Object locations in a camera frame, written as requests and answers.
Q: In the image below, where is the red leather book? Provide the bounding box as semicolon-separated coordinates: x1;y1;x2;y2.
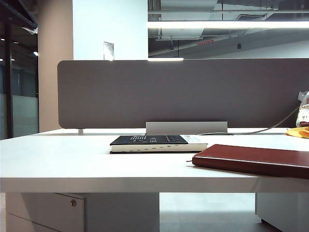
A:
185;144;309;180

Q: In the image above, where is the black hardcover book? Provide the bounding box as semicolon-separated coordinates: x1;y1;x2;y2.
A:
109;134;208;154

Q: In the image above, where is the grey desk partition screen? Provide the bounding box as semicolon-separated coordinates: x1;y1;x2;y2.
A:
57;58;309;130

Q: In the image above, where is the short light strip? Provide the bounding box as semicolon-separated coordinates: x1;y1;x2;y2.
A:
148;57;184;62

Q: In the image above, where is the long ceiling light strip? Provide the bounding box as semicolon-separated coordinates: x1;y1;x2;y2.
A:
147;20;309;29

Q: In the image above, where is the ceiling air vent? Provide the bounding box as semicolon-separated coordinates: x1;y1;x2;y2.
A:
236;14;268;22

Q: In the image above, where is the white drawer cabinet with lock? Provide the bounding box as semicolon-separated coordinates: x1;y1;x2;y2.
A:
5;192;160;232

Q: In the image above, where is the yellow cloth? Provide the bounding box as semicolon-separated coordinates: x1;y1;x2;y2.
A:
285;126;309;139

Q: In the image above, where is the clear plastic snack bag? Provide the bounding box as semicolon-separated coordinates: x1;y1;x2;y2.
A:
295;90;309;128

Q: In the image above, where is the silver cable tray flap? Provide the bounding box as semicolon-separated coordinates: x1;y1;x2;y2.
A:
145;121;228;136

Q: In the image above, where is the grey cable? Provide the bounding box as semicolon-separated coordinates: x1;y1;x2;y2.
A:
197;106;300;136

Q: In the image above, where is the silver wall plate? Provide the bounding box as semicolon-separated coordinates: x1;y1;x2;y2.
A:
103;41;115;61

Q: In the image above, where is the dark glass partition wall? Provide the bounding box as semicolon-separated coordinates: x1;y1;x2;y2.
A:
0;21;40;140

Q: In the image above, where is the white plain pedestal cabinet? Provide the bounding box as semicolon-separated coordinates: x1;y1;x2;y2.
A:
255;192;309;232

